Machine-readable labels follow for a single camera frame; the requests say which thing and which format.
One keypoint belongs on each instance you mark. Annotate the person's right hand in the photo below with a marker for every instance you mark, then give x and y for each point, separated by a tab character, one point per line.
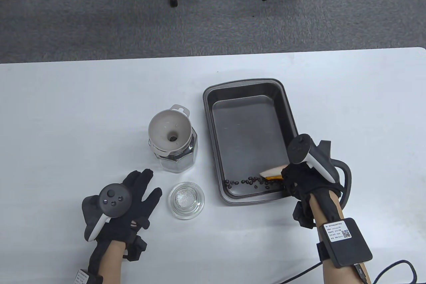
299	180

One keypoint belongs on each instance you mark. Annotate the black hand controller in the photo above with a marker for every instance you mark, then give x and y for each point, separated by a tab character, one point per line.
113	197
299	147

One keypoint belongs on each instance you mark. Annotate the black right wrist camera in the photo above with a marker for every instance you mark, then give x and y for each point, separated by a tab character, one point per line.
304	215

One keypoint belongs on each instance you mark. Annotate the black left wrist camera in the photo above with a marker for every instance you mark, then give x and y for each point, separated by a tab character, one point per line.
136	247

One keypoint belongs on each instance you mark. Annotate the beige plastic funnel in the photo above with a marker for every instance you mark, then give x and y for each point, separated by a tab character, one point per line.
163	131

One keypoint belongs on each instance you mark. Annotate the black right hand controller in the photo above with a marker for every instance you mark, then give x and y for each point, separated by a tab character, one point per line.
299	147

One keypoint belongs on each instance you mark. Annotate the black left hand controller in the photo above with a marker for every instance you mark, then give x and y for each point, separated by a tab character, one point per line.
113	197

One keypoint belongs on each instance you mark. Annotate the dark metal baking tray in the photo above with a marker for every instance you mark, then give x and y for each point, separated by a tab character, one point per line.
246	131

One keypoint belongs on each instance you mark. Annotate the group of coffee beans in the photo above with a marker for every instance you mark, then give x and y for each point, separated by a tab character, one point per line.
228	183

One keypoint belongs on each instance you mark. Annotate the clear glass jar lid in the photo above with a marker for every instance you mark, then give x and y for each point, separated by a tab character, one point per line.
186	200

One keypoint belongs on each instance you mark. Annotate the clear glass jar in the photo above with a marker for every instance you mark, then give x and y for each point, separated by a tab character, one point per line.
179	162

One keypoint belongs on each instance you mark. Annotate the black labelled right wrist box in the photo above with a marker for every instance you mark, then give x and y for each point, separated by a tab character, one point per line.
346	242

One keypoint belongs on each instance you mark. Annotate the small labelled left wrist box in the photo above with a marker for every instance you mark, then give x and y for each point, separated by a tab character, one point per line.
81	277

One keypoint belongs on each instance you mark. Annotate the person's right forearm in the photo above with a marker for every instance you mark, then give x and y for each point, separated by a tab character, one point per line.
327	207

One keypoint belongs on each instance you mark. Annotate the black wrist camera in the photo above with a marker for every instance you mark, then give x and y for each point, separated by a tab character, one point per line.
304	215
136	247

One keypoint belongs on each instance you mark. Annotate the person's left hand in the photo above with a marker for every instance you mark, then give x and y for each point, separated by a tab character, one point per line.
141	207

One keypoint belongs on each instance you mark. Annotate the person's left forearm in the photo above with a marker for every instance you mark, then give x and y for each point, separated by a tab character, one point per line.
111	260

